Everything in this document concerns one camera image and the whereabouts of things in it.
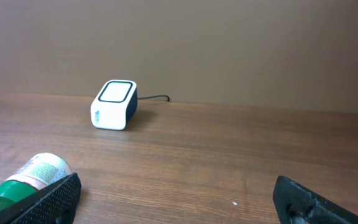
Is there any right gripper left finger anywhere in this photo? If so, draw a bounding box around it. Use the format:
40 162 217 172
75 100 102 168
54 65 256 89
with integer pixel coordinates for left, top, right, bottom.
0 172 81 224

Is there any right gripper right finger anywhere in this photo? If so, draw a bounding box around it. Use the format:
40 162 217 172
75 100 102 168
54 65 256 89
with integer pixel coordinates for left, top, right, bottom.
273 175 358 224

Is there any green lid white jar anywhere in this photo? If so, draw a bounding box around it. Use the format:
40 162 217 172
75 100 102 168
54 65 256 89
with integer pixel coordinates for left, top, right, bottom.
0 152 72 211

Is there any white barcode scanner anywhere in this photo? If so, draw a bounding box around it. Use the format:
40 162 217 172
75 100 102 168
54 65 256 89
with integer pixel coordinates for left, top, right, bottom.
90 80 138 131

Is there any black scanner cable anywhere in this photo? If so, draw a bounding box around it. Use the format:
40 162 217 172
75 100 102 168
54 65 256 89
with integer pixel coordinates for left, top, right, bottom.
137 94 171 102

